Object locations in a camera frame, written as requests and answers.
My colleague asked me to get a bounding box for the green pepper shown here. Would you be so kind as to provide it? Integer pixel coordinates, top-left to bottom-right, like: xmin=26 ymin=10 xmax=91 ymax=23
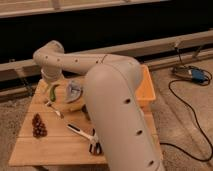
xmin=49 ymin=84 xmax=59 ymax=102

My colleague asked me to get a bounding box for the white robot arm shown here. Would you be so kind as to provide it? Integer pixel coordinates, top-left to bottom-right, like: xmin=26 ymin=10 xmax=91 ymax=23
xmin=33 ymin=41 xmax=165 ymax=171

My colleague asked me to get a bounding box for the grey crumpled cloth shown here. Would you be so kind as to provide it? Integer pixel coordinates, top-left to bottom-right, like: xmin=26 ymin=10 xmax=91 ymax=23
xmin=65 ymin=80 xmax=83 ymax=103

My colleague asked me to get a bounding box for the orange plastic bin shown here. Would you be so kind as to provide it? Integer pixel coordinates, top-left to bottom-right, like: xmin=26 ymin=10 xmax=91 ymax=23
xmin=136 ymin=64 xmax=156 ymax=107

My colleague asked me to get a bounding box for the yellow banana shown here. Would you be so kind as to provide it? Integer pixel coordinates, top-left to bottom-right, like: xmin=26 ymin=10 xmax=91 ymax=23
xmin=65 ymin=101 xmax=84 ymax=112

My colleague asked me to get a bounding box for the black white dish brush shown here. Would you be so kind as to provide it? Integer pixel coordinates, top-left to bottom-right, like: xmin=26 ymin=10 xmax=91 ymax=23
xmin=67 ymin=124 xmax=102 ymax=155

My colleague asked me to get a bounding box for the wooden table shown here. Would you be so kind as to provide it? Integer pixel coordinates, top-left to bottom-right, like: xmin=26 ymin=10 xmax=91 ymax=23
xmin=8 ymin=77 xmax=164 ymax=171

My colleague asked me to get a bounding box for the blue grey floor device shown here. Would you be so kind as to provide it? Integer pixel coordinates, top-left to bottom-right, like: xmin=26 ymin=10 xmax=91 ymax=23
xmin=172 ymin=66 xmax=207 ymax=83

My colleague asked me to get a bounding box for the dark grape bunch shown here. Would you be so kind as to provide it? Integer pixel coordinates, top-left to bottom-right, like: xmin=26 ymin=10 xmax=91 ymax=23
xmin=32 ymin=114 xmax=47 ymax=138

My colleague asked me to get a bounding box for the black power cable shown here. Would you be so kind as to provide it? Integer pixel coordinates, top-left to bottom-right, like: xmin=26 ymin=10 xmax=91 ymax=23
xmin=159 ymin=39 xmax=213 ymax=163

